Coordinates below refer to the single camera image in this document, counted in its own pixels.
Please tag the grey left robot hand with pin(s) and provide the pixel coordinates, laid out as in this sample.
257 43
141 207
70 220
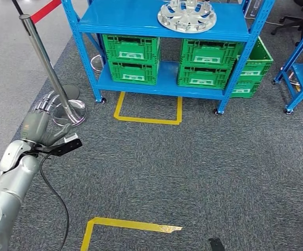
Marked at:
35 126

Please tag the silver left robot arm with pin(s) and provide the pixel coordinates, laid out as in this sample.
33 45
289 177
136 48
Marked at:
10 187

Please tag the blue metal shelf rack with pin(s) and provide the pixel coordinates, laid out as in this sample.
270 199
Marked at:
127 17
298 72

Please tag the chrome barrier stanchion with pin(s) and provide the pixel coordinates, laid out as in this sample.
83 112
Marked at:
44 59
96 64

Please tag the red barrier belt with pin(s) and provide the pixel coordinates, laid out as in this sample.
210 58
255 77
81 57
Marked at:
45 10

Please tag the black barrier belt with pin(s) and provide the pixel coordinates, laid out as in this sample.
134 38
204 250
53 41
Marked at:
17 7

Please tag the silver wheel hubcap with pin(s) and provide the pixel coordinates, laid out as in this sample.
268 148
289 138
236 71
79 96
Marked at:
187 17

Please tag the black office chair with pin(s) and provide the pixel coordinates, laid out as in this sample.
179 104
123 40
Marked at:
298 20

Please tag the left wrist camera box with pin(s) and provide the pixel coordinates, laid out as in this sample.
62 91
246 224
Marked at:
68 145

